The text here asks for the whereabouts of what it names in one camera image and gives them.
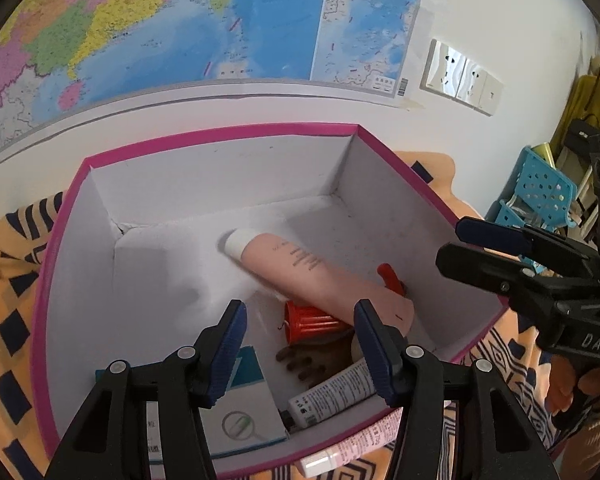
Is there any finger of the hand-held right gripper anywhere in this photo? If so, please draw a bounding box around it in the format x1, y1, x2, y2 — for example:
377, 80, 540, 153
436, 242, 600, 307
455, 216, 600, 282

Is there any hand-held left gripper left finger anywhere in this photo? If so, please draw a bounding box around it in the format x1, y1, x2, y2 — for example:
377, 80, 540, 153
45, 300, 248, 480

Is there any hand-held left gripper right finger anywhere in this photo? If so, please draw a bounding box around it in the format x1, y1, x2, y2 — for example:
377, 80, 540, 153
354, 300, 561, 480

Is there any white tube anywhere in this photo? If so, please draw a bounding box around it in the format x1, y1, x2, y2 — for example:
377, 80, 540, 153
286, 357, 379, 429

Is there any small red toy bin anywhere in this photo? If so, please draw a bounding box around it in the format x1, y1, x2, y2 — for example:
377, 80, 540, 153
282, 300, 352, 347

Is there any red plastic handle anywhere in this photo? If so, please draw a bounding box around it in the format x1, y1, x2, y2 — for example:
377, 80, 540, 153
376, 263, 409, 302

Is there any large pink tube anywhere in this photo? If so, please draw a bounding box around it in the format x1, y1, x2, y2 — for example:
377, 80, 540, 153
224, 228, 415, 337

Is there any pink cardboard box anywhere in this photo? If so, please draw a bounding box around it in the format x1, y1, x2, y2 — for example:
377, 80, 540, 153
30, 122, 511, 478

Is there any person's right hand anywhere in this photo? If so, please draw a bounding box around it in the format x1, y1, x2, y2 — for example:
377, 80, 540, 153
547, 355, 600, 416

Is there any white and blue carton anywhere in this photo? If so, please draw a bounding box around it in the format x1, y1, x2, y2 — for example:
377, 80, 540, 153
95, 344, 289, 464

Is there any blue plastic rack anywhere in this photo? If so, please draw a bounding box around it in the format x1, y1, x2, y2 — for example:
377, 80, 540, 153
482, 146, 579, 261

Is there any small pink printed tube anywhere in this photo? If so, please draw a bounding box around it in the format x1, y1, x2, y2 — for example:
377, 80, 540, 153
295, 407, 407, 479

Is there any yellow garment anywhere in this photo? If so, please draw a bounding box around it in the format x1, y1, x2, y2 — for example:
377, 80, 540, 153
550, 66, 600, 153

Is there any orange patterned cloth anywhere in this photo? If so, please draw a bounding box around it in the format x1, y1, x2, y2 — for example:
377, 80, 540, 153
0, 152, 563, 480

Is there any white wall socket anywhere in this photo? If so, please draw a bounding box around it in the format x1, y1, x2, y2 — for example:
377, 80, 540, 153
475, 72, 504, 114
420, 38, 465, 97
455, 57, 487, 106

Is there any colourful wall map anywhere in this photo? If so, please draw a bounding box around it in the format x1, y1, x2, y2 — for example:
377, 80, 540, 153
0, 0, 428, 161

